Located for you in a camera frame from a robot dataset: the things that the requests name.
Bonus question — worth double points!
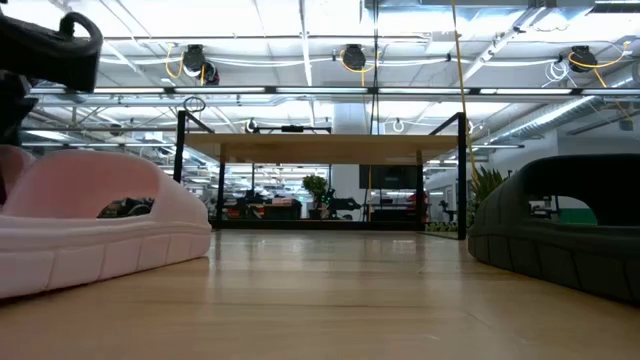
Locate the black rubber slide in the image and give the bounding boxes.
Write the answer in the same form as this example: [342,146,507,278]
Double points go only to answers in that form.
[467,153,640,306]

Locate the pink rubber slide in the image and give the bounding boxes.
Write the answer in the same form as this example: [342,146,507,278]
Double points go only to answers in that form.
[0,144,37,206]
[0,149,213,300]

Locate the large potted room plant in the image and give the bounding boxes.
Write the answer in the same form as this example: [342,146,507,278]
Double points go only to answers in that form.
[302,173,330,220]

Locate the ceiling light strip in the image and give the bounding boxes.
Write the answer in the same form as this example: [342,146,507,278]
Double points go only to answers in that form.
[29,85,640,97]

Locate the wooden shelf with black frame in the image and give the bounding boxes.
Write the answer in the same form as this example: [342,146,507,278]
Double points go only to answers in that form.
[173,109,468,241]

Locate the black metal table frame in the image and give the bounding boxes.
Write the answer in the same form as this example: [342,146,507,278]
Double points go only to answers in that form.
[212,219,426,232]

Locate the black wall monitor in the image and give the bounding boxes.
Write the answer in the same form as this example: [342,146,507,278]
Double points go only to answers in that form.
[358,164,420,190]

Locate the black ceiling cable reel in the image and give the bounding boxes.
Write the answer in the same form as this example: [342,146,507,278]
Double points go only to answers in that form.
[567,44,601,75]
[339,43,369,72]
[180,43,221,86]

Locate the yellow cable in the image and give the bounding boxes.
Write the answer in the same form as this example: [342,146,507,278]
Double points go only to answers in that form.
[449,0,482,189]

